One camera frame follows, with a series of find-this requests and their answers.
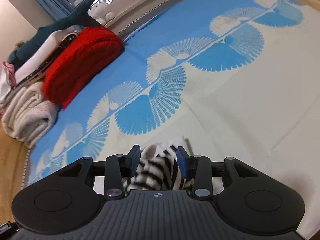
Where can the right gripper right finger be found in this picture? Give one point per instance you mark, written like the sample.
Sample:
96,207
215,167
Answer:
199,169

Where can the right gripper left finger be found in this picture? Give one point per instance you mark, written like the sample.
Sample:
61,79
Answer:
117,167

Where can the black white striped shirt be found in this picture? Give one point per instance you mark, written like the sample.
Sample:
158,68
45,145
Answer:
158,168

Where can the blue white patterned bedsheet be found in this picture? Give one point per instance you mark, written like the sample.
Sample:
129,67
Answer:
233,77

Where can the cream folded quilt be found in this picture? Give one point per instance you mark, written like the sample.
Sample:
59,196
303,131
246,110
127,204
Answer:
29,115

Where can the red folded blanket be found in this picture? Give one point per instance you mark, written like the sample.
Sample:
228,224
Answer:
93,50

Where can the white folded bedding stack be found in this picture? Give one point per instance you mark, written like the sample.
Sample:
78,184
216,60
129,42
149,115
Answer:
36,67

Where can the pink white garment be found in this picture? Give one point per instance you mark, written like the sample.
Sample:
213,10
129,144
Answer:
7,81

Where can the white plush toy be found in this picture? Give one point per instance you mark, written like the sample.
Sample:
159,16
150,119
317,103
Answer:
102,13

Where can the dark teal shark plush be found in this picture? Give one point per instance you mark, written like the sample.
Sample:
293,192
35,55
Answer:
79,16

